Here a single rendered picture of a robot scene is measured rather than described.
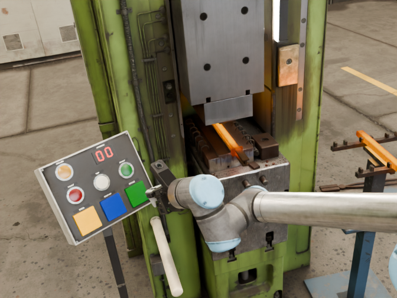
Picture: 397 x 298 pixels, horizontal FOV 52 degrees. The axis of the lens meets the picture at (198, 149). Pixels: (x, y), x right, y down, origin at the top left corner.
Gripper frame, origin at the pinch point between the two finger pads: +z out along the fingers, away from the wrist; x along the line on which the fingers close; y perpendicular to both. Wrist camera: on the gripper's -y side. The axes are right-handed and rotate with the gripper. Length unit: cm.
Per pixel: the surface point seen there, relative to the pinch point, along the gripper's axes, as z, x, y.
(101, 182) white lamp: 10.2, -10.1, -8.6
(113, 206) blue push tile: 9.9, -10.2, 0.6
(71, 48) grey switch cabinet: 487, 196, -175
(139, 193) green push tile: 9.9, 0.7, 1.0
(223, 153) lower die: 10.2, 42.0, 2.9
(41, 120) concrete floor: 337, 66, -71
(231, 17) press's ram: -20, 47, -43
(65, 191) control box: 10.6, -22.2, -11.1
